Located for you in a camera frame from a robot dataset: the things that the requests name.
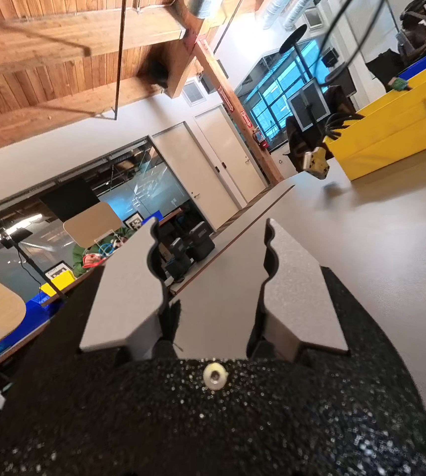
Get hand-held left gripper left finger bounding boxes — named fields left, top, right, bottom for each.
left=79, top=218, right=170, bottom=360

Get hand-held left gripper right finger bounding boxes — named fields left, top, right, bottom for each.
left=262, top=218, right=349, bottom=364

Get grey adapter hub braided cable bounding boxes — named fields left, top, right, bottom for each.
left=301, top=111, right=367, bottom=181

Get large yellow storage bin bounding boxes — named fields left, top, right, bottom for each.
left=324, top=54, right=426, bottom=182

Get green plug hdmi cable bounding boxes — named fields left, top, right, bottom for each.
left=389, top=75, right=413, bottom=92

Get black hard case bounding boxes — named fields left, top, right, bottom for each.
left=165, top=237, right=193, bottom=282
left=189, top=221, right=216, bottom=262

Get small yellow bin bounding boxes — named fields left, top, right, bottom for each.
left=39, top=270, right=77, bottom=297

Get framed marker tag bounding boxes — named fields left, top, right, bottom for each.
left=44, top=260, right=73, bottom=280
left=122, top=211, right=145, bottom=232

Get long brown-edged table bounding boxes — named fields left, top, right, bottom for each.
left=0, top=206, right=184, bottom=374

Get blue storage bin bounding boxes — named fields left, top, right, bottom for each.
left=0, top=292, right=65, bottom=363

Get glass partition window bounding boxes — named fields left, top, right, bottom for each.
left=0, top=136, right=192, bottom=302

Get wooden stand board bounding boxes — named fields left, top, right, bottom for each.
left=0, top=265, right=27, bottom=348

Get black light stand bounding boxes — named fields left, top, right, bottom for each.
left=0, top=228, right=69, bottom=302

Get white double door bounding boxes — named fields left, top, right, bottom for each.
left=193, top=105, right=268, bottom=204

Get computer monitor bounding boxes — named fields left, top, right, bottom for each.
left=286, top=77, right=331, bottom=133

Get exterior window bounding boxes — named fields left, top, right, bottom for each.
left=234, top=37, right=334, bottom=144

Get black floor lamp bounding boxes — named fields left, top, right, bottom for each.
left=278, top=23, right=319, bottom=119

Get black wall panel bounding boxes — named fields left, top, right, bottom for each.
left=39, top=179, right=101, bottom=224

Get white door with lever handle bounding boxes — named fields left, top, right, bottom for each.
left=149, top=122, right=242, bottom=232

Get wall vent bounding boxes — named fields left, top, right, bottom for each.
left=181, top=79, right=207, bottom=107

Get silver air duct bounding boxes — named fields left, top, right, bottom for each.
left=186, top=0, right=223, bottom=18

